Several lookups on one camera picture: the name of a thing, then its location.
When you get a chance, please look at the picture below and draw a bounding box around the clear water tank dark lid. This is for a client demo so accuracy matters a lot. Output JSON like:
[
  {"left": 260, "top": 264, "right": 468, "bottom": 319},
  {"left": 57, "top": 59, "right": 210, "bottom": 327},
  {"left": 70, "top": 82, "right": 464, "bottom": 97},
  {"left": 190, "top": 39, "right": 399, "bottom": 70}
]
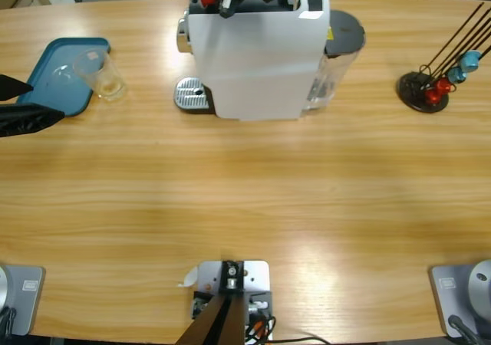
[{"left": 302, "top": 9, "right": 366, "bottom": 111}]

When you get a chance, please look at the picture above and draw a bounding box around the blue plastic tray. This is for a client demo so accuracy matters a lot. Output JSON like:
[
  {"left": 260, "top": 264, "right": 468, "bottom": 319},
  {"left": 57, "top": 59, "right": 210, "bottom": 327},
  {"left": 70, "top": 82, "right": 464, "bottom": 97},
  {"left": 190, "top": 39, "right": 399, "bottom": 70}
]
[{"left": 17, "top": 37, "right": 112, "bottom": 117}]

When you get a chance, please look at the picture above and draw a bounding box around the clear drinking glass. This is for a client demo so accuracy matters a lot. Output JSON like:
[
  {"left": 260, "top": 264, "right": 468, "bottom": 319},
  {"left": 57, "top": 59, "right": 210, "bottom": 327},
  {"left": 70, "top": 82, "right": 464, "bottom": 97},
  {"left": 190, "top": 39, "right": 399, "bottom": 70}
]
[{"left": 72, "top": 48, "right": 127, "bottom": 101}]

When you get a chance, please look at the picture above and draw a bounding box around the orange and black cable bundle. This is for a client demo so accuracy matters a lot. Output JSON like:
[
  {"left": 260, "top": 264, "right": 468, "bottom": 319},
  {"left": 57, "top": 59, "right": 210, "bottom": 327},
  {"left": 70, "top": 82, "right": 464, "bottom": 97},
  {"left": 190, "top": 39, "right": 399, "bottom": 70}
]
[{"left": 245, "top": 314, "right": 277, "bottom": 344}]

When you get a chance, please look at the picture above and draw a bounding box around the white capsule coffee machine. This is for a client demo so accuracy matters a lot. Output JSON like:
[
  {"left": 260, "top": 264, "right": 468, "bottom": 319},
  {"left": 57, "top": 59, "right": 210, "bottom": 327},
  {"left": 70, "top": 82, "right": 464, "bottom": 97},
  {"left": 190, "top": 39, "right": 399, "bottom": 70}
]
[{"left": 176, "top": 0, "right": 331, "bottom": 123}]

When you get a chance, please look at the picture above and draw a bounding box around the blue coffee capsule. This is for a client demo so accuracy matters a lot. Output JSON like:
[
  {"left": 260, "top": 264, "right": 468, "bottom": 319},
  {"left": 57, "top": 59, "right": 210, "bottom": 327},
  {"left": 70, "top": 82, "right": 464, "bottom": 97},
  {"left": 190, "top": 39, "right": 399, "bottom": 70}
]
[
  {"left": 460, "top": 51, "right": 483, "bottom": 73},
  {"left": 447, "top": 67, "right": 468, "bottom": 85}
]

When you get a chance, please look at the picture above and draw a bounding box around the white camera mounting block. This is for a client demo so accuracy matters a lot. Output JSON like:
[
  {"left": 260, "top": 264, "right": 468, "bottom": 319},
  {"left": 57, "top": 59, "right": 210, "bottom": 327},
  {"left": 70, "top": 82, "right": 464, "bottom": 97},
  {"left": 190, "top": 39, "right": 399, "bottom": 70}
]
[{"left": 197, "top": 259, "right": 274, "bottom": 340}]

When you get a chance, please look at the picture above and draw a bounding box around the black capsule holder with rods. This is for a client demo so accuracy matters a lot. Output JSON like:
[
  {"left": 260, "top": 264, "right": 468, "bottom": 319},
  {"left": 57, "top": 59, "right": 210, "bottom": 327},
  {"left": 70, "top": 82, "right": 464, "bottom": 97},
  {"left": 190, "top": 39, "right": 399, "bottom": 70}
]
[{"left": 397, "top": 2, "right": 491, "bottom": 114}]

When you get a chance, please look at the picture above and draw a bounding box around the white tape tab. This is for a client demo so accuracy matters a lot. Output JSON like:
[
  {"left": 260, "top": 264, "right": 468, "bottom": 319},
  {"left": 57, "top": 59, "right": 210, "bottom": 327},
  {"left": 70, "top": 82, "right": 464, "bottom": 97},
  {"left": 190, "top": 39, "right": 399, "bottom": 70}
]
[{"left": 176, "top": 266, "right": 199, "bottom": 288}]

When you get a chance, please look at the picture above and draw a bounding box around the black base cable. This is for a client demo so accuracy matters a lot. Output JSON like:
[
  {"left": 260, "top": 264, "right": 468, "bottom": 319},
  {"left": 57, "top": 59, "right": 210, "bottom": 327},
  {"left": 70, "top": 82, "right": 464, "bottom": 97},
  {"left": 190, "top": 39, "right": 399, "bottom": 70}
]
[
  {"left": 448, "top": 314, "right": 480, "bottom": 345},
  {"left": 0, "top": 307, "right": 17, "bottom": 337}
]

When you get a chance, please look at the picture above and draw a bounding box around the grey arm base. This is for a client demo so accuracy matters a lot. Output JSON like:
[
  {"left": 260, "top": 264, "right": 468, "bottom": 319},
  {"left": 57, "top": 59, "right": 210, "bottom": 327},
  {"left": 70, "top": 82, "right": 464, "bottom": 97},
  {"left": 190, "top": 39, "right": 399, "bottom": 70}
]
[
  {"left": 428, "top": 259, "right": 491, "bottom": 338},
  {"left": 0, "top": 264, "right": 46, "bottom": 337}
]

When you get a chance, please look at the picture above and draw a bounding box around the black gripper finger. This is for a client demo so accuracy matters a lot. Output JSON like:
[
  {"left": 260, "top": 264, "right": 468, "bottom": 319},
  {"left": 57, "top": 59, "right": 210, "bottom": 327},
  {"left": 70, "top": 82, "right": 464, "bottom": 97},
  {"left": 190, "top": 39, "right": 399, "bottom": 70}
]
[
  {"left": 0, "top": 74, "right": 35, "bottom": 101},
  {"left": 0, "top": 103, "right": 65, "bottom": 138}
]

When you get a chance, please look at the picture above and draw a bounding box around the dark camera post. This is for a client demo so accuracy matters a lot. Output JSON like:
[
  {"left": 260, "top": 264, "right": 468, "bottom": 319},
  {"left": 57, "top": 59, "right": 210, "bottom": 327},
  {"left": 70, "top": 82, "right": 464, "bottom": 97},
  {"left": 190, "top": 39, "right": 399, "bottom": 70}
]
[{"left": 176, "top": 259, "right": 246, "bottom": 345}]

